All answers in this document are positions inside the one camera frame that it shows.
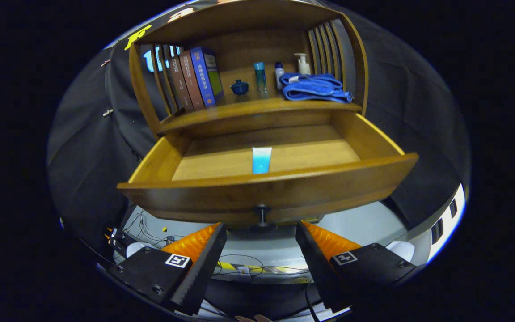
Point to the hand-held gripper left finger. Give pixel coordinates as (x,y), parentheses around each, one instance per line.
(204,268)

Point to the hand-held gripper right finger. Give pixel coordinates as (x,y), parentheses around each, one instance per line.
(318,268)

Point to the wooden drawer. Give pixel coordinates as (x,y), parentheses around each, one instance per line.
(284,192)

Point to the blue tube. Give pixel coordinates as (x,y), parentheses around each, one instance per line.
(261,161)

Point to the wooden countertop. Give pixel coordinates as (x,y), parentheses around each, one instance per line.
(248,105)

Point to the wooden cabinet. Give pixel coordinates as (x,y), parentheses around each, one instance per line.
(248,44)

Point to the white slotted panel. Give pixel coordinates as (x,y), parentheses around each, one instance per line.
(447,223)

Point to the black backdrop cloth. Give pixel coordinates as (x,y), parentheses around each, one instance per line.
(83,156)

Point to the blue folded towel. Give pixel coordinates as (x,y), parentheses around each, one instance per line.
(313,89)

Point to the silver clip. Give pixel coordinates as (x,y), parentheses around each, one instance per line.
(108,112)

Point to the blue lidded teacup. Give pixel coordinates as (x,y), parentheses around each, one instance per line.
(239,88)

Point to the reddish brown book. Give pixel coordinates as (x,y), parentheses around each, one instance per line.
(192,82)

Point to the dark brown book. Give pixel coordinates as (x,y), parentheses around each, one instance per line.
(180,80)

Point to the blue book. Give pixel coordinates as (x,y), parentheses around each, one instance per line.
(206,76)

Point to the small white blue-capped bottle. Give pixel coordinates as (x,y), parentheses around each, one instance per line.
(279,77)

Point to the teal glass bottle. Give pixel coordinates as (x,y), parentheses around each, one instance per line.
(260,78)

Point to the white pump bottle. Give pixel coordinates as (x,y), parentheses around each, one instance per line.
(304,67)

